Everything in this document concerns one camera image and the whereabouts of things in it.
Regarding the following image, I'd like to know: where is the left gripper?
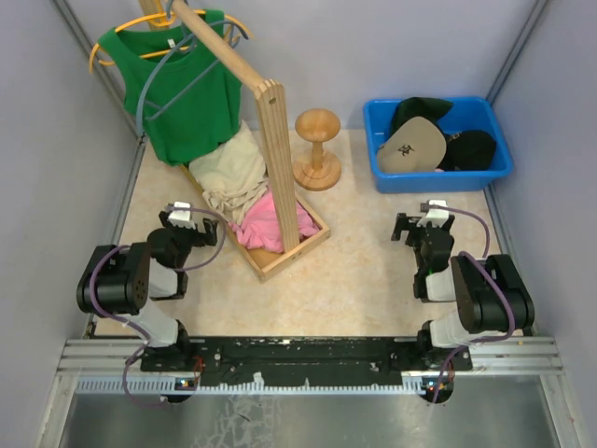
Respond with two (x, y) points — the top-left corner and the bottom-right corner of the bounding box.
(160, 212), (218, 269)

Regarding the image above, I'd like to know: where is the beige baseball cap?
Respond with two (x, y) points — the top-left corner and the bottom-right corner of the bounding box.
(376, 117), (447, 174)

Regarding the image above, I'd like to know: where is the black baseball cap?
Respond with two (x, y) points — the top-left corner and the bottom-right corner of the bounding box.
(437, 130), (497, 172)

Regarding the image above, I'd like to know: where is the wooden hat stand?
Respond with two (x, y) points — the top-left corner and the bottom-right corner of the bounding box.
(293, 108), (341, 191)

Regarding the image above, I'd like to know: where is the dark green baseball cap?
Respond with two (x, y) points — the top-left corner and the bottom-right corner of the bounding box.
(390, 97), (453, 134)

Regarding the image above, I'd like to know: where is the wooden clothes rack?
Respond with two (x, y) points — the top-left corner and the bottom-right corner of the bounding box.
(166, 1), (330, 282)

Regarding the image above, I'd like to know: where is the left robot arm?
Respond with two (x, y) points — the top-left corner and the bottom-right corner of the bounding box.
(76, 203), (225, 371)

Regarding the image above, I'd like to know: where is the pink cloth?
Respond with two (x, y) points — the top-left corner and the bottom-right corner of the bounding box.
(229, 191), (319, 253)

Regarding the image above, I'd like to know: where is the cream cloth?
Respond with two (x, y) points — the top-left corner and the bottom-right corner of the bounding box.
(188, 120), (269, 225)

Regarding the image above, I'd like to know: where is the blue plastic bin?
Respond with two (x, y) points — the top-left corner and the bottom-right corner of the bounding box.
(363, 97), (513, 193)

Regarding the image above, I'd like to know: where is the grey-blue hanger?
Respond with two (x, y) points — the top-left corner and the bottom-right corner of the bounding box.
(135, 0), (254, 139)

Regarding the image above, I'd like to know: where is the green tank top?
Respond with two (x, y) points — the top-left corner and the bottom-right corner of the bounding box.
(96, 9), (243, 167)

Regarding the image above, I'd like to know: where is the yellow hanger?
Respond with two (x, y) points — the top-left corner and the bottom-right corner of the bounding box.
(88, 8), (206, 75)

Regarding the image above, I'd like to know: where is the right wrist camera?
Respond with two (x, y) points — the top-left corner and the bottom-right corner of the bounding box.
(417, 200), (450, 228)

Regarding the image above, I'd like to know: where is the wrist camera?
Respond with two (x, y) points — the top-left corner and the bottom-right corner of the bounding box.
(417, 200), (450, 228)
(167, 202), (195, 230)

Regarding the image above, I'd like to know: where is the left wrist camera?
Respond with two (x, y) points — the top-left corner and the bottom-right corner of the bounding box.
(167, 202), (195, 230)

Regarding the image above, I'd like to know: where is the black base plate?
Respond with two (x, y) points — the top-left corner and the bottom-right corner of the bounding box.
(139, 335), (473, 388)

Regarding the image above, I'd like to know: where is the aluminium frame rail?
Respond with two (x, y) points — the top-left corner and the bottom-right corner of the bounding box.
(57, 337), (563, 402)

